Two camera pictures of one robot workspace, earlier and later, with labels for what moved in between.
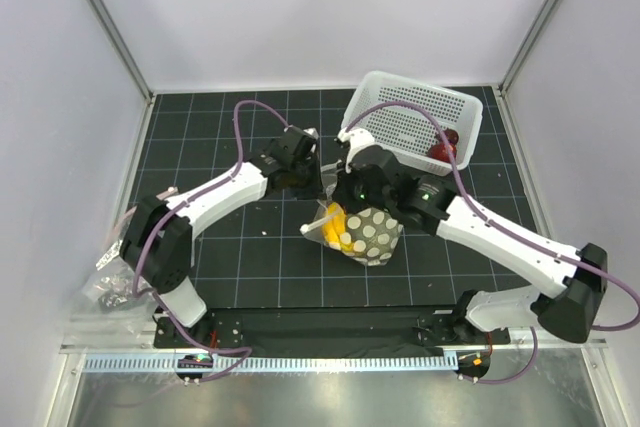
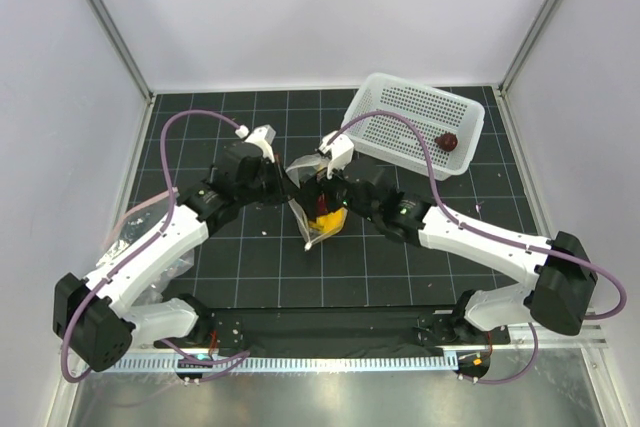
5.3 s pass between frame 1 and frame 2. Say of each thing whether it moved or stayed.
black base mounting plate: stayed
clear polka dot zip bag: moved
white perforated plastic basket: stayed
